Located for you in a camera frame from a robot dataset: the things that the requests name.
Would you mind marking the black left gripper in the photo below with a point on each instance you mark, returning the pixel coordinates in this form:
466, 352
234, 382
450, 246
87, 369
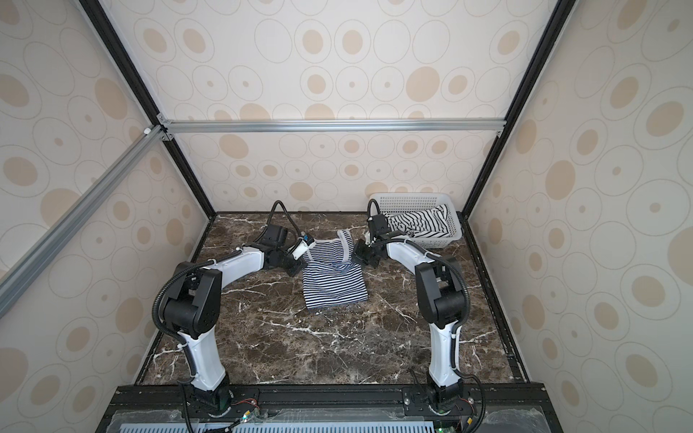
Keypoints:
298, 265

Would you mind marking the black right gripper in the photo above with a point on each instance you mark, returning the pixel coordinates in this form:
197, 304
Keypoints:
365, 253

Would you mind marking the blue white striped tank top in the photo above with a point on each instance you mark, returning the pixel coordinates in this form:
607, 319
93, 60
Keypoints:
331, 277

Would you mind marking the white plastic laundry basket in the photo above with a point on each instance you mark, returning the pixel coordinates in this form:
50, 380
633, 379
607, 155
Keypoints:
395, 203

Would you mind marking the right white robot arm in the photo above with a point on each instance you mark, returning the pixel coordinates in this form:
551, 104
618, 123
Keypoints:
443, 299

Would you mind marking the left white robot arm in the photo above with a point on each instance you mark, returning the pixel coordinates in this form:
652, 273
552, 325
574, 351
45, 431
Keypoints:
188, 306

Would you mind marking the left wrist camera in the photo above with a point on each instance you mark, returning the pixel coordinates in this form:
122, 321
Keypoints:
303, 244

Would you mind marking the back aluminium frame rail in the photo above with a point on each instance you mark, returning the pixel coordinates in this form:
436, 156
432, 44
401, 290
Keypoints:
334, 125

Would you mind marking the aluminium frame rail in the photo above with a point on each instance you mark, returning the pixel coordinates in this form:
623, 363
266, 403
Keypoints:
34, 262
334, 125

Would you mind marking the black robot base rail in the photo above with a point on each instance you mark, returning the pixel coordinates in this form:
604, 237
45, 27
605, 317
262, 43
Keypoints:
332, 408

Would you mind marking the left aluminium frame rail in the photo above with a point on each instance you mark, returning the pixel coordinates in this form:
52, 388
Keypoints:
34, 262

